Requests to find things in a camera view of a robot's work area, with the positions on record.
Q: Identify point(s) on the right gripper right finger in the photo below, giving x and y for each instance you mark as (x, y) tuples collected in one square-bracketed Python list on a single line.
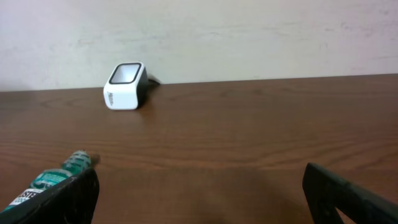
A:
[(327, 194)]

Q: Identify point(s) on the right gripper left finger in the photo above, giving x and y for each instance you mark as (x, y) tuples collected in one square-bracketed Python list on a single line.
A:
[(71, 201)]

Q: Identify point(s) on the blue Listerine mouthwash bottle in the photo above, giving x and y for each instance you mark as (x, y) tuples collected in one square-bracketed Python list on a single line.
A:
[(75, 164)]

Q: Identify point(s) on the white barcode scanner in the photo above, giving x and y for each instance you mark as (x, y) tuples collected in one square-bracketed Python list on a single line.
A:
[(127, 86)]

